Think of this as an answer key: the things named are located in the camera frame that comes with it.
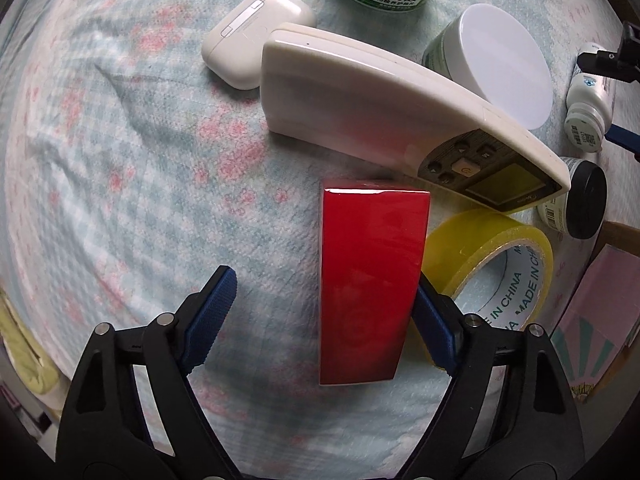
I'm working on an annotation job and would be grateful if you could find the white pill bottle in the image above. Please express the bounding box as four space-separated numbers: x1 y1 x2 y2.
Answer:
564 72 616 153

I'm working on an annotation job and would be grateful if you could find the green jar white lid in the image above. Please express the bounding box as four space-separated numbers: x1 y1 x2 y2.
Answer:
422 3 553 130

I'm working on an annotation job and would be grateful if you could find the yellow tape roll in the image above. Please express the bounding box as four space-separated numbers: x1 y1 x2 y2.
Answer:
422 209 553 330

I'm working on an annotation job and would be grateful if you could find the red Marubi box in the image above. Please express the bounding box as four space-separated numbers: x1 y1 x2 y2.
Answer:
319 180 431 386

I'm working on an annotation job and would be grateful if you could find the white earbuds case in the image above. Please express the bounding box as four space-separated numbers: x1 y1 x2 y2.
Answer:
201 0 317 91

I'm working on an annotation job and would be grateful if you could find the small jar black lid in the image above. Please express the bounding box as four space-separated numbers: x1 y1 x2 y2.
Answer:
537 156 608 240

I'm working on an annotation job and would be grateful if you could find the yellow green blanket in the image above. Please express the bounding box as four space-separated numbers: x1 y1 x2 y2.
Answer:
0 292 61 396

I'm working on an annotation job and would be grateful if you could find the cardboard box pink lining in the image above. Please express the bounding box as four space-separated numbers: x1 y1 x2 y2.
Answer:
551 221 639 403

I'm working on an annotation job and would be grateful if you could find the white remote thermometer device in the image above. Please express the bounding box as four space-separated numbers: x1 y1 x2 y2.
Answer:
259 24 570 214

